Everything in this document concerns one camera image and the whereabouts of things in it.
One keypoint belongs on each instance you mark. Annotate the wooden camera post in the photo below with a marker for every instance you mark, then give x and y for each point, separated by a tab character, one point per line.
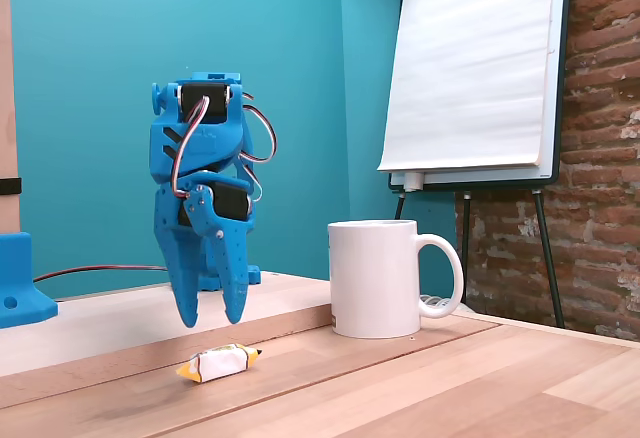
6	83

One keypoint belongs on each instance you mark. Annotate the blue printed post mount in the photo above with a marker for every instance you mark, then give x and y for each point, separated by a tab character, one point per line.
17	283

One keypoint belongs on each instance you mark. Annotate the pale wooden base board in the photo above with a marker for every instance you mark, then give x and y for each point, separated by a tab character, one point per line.
100	323

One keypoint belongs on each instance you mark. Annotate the flipchart easel dark frame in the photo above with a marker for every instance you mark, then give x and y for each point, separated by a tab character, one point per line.
549	168

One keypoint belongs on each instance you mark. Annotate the white ceramic mug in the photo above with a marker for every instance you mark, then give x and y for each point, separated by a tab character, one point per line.
372	278

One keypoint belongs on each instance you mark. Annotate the white yellow sweet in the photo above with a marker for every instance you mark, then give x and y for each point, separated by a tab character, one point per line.
220	362

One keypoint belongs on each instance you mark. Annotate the white flipchart paper pad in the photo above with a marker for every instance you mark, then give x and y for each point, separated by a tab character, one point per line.
470	68

